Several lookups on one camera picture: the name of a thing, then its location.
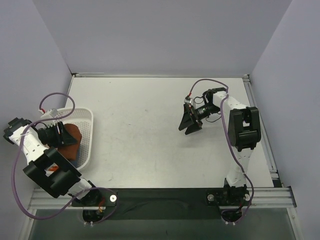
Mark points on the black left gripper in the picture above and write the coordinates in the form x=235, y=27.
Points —
x=60, y=133

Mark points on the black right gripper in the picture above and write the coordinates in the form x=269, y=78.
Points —
x=193, y=115

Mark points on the brown towel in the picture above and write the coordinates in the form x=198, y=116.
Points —
x=69, y=151

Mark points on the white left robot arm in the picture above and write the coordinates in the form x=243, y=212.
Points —
x=50, y=152

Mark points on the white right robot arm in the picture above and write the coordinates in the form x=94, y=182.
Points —
x=241, y=124

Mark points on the white plastic basket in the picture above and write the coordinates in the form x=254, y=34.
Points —
x=83, y=118

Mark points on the blue towel in basket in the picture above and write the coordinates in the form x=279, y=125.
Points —
x=78, y=161

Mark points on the orange towel in basket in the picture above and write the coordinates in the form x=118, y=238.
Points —
x=52, y=169

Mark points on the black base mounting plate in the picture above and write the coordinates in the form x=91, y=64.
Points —
x=165, y=204

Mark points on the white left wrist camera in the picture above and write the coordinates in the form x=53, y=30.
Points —
x=49, y=114

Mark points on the aluminium back frame rail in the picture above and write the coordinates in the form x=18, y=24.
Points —
x=105, y=75

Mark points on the aluminium frame rail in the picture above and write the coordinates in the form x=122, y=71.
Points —
x=260, y=197
x=105, y=75

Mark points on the aluminium right side rail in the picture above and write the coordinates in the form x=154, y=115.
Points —
x=274, y=173

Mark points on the aluminium front frame rail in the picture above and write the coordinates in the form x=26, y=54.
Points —
x=260, y=197

